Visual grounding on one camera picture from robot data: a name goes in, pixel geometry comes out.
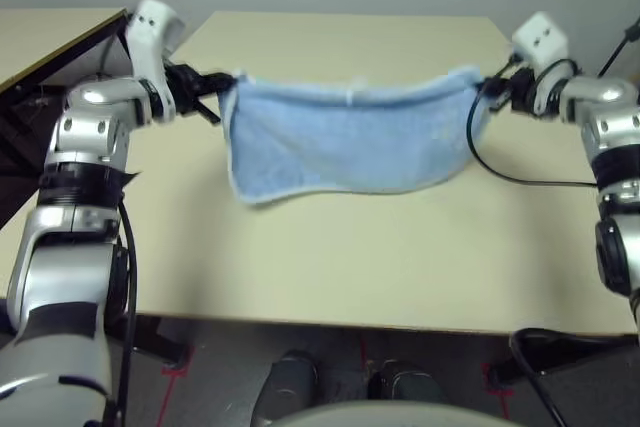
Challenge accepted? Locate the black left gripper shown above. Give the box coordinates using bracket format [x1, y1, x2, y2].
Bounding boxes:
[164, 62, 241, 126]

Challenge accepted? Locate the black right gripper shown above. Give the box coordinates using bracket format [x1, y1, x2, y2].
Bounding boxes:
[479, 66, 534, 113]

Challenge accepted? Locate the light blue terry towel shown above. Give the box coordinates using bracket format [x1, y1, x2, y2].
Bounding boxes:
[218, 65, 494, 208]

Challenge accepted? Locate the black table foot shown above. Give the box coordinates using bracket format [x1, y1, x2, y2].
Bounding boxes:
[124, 316, 196, 368]
[487, 341, 640, 388]

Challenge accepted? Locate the dark robot left foot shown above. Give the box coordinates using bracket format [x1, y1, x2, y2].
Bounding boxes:
[255, 350, 321, 418]

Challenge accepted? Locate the dark robot foot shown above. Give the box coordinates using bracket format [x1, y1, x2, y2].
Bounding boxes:
[255, 350, 321, 418]
[367, 359, 451, 406]

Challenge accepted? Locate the dark robot right foot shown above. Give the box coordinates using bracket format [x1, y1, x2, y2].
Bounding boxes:
[367, 359, 451, 406]

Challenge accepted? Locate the grey robot torso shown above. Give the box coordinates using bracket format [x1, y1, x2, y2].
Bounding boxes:
[272, 399, 521, 427]

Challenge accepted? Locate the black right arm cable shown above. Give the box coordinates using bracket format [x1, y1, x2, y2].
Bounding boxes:
[467, 81, 601, 188]

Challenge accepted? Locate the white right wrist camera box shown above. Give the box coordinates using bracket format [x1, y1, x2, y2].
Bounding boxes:
[510, 10, 571, 73]

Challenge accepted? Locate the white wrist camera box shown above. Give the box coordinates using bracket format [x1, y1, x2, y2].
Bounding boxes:
[510, 10, 571, 73]
[123, 0, 187, 123]

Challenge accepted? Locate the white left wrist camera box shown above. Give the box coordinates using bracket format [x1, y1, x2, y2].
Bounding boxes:
[123, 0, 187, 123]

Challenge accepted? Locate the beige side table black frame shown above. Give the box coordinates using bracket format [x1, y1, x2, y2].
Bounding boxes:
[0, 7, 136, 228]

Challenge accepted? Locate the black thick cable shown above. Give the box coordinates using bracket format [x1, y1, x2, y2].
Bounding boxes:
[509, 327, 640, 427]

